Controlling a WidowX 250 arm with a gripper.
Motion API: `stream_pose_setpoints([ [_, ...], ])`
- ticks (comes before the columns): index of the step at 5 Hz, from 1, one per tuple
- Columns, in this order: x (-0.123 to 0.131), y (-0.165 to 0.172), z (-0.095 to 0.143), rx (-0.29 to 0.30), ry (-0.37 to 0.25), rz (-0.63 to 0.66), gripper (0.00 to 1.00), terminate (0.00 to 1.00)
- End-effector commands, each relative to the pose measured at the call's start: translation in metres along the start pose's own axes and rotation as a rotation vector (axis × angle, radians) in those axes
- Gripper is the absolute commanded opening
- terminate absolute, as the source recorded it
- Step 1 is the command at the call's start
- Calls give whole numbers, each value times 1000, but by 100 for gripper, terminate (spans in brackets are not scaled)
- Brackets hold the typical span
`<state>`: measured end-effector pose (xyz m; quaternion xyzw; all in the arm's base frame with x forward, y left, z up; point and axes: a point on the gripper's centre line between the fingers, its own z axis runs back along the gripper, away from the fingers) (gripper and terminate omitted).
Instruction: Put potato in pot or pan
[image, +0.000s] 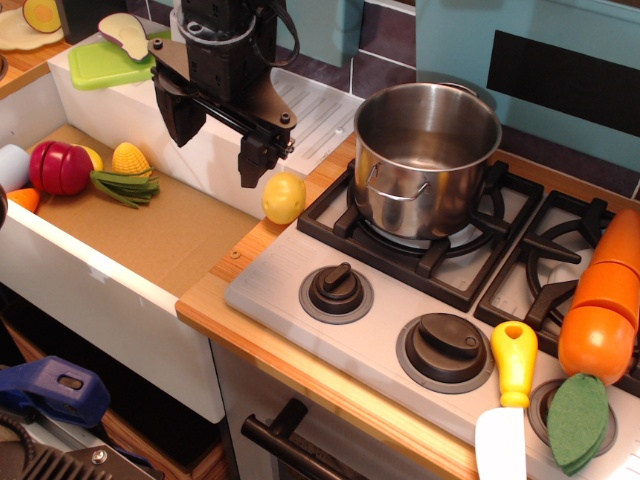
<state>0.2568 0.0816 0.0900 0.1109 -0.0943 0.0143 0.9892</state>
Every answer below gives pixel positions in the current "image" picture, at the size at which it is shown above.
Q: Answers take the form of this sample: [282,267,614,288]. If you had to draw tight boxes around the blue clamp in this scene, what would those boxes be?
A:
[1,356,111,428]

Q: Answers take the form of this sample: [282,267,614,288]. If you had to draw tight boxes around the orange toy fruit piece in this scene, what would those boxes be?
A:
[7,188,41,213]

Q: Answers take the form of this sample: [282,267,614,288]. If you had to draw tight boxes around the yellow toy lemon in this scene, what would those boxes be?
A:
[80,145,104,171]

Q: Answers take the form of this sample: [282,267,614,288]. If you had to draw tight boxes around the black oven door handle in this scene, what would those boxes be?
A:
[241,399,349,480]

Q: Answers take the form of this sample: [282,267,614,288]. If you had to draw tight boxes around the green felt corn husk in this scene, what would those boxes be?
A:
[89,169,160,209]

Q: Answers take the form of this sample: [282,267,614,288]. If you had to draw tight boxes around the stainless steel pot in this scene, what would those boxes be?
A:
[353,83,502,241]

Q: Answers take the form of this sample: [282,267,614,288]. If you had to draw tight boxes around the yellow toy potato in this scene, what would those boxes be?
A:
[261,172,306,225]

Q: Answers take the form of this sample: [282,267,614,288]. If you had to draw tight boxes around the cream plate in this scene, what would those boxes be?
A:
[0,9,64,51]

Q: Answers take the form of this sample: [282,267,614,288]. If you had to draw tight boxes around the black right stove grate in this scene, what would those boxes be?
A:
[473,189,640,399]

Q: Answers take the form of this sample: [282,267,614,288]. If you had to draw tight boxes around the yellow toy corn cob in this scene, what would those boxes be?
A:
[111,142,151,176]

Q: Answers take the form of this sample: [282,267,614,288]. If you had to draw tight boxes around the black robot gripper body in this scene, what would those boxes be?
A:
[148,1,297,149]

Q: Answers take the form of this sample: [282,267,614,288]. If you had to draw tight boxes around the red toy apple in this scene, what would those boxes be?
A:
[28,141,94,196]

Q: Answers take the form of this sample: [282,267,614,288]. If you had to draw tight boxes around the black stove knob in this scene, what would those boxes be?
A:
[400,313,488,384]
[307,262,364,315]
[527,379,618,457]

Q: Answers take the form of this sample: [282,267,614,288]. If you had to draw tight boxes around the purple toy fruit half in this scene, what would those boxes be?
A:
[22,0,62,34]

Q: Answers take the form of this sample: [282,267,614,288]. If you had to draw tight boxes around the purple toy eggplant half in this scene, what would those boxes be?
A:
[98,13,149,62]

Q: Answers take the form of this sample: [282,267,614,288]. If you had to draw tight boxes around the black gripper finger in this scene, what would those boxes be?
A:
[238,133,279,188]
[154,79,206,147]

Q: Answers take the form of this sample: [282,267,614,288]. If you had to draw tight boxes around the black stove grate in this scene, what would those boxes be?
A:
[297,160,544,312]
[473,189,640,399]

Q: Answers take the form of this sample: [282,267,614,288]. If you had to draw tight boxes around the green felt carrot leaves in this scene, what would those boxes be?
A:
[547,373,609,476]

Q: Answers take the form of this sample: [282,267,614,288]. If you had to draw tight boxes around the white dish drainer tray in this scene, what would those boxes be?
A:
[271,69,363,178]

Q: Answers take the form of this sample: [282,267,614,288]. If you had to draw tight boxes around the yellow handled toy knife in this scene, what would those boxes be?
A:
[475,321,538,479]

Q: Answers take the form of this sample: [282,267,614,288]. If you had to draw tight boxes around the green plastic cutting board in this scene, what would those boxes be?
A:
[67,34,155,91]

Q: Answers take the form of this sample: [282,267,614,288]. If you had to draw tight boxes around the orange toy carrot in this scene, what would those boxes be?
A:
[558,209,639,386]

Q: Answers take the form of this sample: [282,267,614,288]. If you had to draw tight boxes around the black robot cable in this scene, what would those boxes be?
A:
[252,0,301,69]

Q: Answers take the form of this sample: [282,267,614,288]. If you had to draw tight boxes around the black middle stove knob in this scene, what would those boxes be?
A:
[400,313,488,384]

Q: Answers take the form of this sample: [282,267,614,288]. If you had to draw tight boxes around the white toy sink basin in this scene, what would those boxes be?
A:
[1,52,260,423]

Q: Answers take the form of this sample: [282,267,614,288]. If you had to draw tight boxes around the black left stove grate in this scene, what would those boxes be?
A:
[297,160,544,312]

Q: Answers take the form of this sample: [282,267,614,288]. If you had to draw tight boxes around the black right stove knob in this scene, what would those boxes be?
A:
[527,379,618,457]

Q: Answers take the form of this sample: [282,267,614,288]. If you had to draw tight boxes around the grey toy stove top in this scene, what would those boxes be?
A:
[224,158,640,480]

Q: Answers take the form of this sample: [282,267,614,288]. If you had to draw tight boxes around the black left stove knob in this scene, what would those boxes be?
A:
[307,262,364,315]

